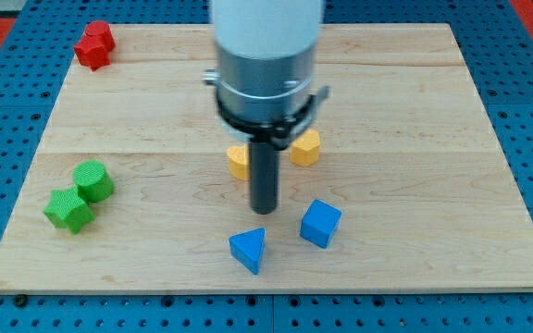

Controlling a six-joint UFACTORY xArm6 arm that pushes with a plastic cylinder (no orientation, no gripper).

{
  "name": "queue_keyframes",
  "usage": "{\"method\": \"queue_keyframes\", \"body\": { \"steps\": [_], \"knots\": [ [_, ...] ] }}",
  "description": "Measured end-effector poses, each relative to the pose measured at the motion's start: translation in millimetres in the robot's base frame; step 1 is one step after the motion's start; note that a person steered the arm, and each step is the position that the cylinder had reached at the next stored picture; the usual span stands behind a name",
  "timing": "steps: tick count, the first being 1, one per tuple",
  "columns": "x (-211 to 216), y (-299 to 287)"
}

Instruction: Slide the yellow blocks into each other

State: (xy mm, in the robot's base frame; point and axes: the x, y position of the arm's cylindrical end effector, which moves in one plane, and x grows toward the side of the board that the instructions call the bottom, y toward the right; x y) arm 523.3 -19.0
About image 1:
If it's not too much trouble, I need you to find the yellow heart block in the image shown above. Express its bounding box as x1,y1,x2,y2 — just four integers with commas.
226,145,249,181
290,129,321,167

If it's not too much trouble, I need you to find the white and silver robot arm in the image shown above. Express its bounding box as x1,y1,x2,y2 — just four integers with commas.
205,0,326,148

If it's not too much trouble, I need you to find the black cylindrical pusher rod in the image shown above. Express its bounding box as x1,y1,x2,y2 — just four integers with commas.
249,137,279,215

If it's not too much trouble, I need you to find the blue cube block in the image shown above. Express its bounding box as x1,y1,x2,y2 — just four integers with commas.
300,199,342,249

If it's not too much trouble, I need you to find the blue triangle block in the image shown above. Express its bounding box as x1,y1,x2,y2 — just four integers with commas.
229,228,266,275

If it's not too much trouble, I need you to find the light wooden board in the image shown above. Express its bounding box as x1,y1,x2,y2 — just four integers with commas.
0,24,533,295

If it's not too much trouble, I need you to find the green cylinder block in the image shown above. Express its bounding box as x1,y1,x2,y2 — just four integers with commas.
72,160,114,203

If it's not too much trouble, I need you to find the green star block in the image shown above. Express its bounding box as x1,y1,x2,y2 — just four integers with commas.
43,186,95,234

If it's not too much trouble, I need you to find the red star block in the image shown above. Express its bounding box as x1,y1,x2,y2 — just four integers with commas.
73,35,111,71

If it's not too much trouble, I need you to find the red cylinder block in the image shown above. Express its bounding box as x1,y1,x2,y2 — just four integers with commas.
85,20,116,52

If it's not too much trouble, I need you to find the black clamp ring bracket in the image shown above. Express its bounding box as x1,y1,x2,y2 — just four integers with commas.
217,86,330,151

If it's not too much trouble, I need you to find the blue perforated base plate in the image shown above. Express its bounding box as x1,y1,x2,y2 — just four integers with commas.
0,0,533,332

